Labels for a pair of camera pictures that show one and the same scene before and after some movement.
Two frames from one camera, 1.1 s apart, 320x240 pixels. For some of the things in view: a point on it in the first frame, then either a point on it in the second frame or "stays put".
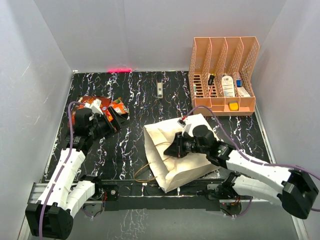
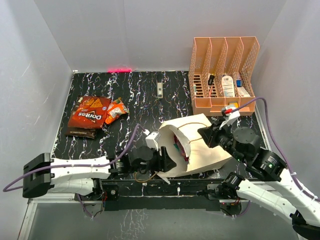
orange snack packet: x=118 y=106 stays put
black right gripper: x=176 y=148 -> x=209 y=134
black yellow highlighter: x=211 y=79 stays put
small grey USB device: x=159 y=85 stays put
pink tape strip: x=119 y=70 stays put
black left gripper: x=115 y=125 -> x=164 y=162
